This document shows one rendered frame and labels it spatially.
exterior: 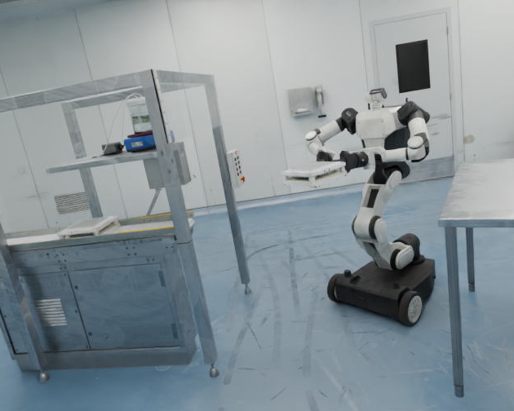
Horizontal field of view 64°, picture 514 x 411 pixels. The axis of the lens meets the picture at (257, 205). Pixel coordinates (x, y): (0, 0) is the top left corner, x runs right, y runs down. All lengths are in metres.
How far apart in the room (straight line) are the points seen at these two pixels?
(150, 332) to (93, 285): 0.43
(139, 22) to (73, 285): 4.00
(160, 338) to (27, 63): 4.71
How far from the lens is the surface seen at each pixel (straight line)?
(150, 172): 2.40
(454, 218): 1.81
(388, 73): 5.81
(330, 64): 5.68
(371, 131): 2.64
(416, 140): 2.37
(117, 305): 2.61
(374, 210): 2.60
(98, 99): 3.29
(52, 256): 2.62
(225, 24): 5.72
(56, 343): 2.97
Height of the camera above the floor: 1.43
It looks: 14 degrees down
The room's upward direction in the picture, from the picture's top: 10 degrees counter-clockwise
